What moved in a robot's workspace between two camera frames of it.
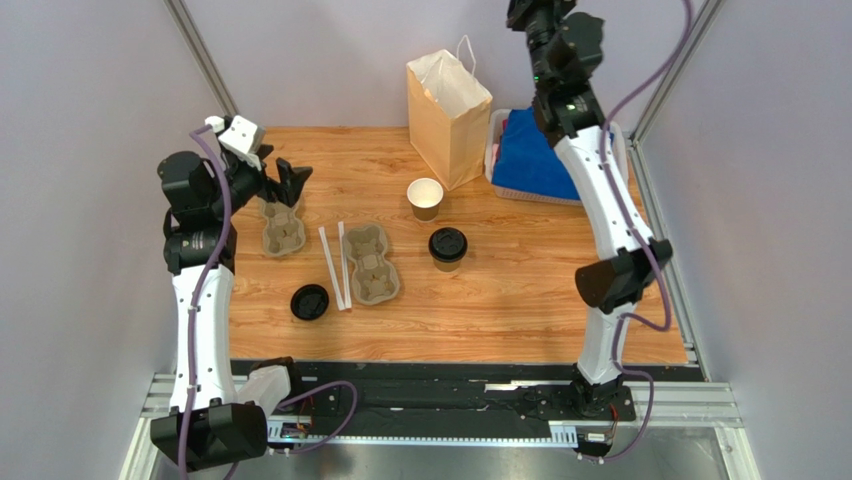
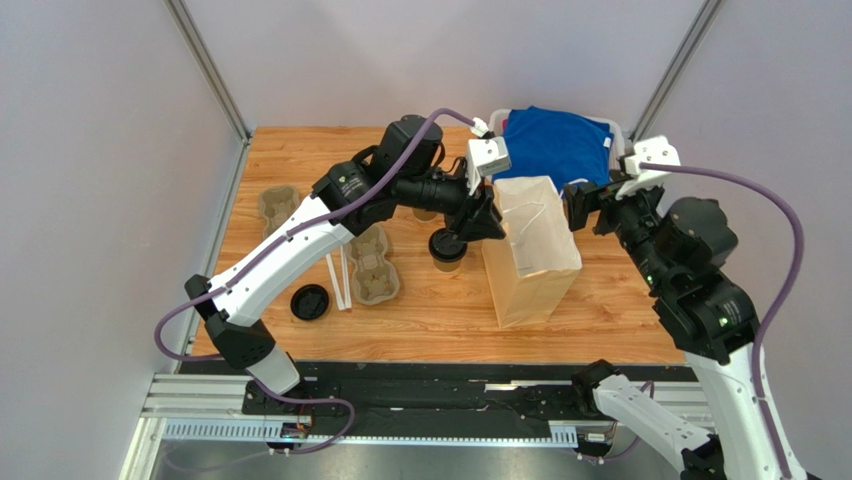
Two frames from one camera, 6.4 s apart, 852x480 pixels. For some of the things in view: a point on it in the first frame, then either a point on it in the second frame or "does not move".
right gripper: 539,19 -> 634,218
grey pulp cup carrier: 376,278 does not move
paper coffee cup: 447,247 does not move
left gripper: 292,179 -> 484,225
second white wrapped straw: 345,270 does not move
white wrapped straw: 339,302 does not move
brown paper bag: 449,114 -> 532,269
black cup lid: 447,244 does not move
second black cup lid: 309,301 does not move
